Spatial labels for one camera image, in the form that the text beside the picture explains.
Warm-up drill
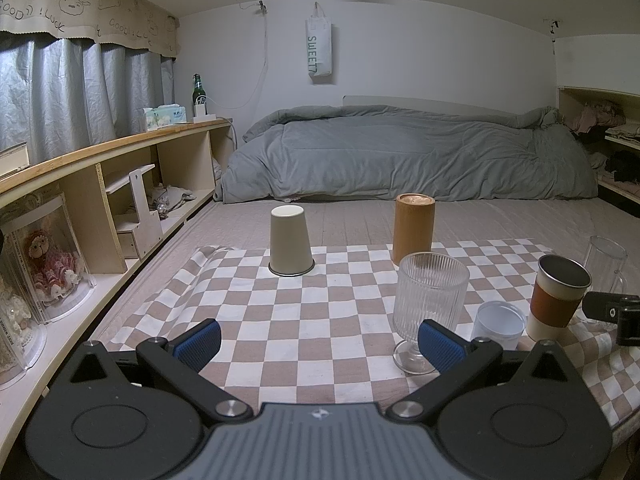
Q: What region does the small white plastic cup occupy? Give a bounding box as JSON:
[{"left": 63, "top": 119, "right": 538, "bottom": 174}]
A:
[{"left": 471, "top": 300, "right": 526, "bottom": 350}]

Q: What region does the grey curtain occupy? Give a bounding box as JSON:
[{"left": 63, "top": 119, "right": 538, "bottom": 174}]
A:
[{"left": 0, "top": 32, "right": 174, "bottom": 164}]

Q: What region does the beige paper cup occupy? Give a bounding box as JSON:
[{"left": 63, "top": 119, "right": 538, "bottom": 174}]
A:
[{"left": 269, "top": 205, "right": 314, "bottom": 278}]

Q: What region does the brown wooden cup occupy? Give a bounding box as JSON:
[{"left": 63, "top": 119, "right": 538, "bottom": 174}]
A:
[{"left": 392, "top": 193, "right": 436, "bottom": 266}]

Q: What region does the pinkish bed mattress sheet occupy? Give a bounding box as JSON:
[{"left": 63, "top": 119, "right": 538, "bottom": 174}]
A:
[{"left": 96, "top": 198, "right": 639, "bottom": 345}]

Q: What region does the grey duvet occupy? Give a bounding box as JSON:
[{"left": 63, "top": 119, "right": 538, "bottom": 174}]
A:
[{"left": 216, "top": 105, "right": 598, "bottom": 204}]

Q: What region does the white charger block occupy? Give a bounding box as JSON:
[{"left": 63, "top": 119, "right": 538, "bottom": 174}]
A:
[{"left": 193, "top": 104, "right": 217, "bottom": 124}]

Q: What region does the small wooden stand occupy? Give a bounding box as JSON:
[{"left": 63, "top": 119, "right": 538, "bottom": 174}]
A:
[{"left": 105, "top": 164, "right": 163, "bottom": 259}]

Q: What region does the ribbed glass goblet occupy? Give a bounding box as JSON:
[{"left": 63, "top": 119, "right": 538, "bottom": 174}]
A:
[{"left": 392, "top": 252, "right": 470, "bottom": 375}]

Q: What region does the checkered brown white cloth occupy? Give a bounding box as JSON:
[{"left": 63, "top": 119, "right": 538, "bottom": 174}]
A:
[{"left": 106, "top": 238, "right": 639, "bottom": 428}]

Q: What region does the white cable on wall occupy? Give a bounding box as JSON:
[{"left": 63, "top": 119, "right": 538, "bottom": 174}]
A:
[{"left": 206, "top": 0, "right": 270, "bottom": 111}]

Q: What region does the white hanging sweet bag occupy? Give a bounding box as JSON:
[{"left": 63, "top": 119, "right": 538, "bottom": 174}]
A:
[{"left": 305, "top": 2, "right": 333, "bottom": 79}]

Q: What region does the green glass bottle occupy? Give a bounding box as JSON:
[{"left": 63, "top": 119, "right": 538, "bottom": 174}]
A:
[{"left": 192, "top": 74, "right": 207, "bottom": 115}]

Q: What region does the right wooden cubby shelf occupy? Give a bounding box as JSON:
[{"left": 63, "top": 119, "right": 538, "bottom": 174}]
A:
[{"left": 558, "top": 86, "right": 639, "bottom": 204}]

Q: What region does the crumpled cloth on shelf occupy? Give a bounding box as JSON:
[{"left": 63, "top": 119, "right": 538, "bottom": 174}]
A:
[{"left": 148, "top": 185, "right": 195, "bottom": 220}]

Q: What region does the wooden shelf unit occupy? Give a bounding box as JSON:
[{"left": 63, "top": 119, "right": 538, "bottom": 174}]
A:
[{"left": 1, "top": 118, "right": 233, "bottom": 457}]

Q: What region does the beige doodle valance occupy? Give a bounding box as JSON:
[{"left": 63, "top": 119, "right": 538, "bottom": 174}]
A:
[{"left": 1, "top": 0, "right": 178, "bottom": 58}]

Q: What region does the clear glass mug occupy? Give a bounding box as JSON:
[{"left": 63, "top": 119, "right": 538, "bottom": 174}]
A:
[{"left": 584, "top": 235, "right": 628, "bottom": 294}]

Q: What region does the doll in clear case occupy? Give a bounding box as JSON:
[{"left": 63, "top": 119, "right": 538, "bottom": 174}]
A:
[{"left": 1, "top": 194, "right": 96, "bottom": 324}]

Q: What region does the tissue pack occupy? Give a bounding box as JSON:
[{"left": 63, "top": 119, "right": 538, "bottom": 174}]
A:
[{"left": 143, "top": 104, "right": 186, "bottom": 131}]

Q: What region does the steel cup with brown sleeve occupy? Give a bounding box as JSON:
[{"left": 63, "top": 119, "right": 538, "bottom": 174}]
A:
[{"left": 526, "top": 254, "right": 591, "bottom": 341}]

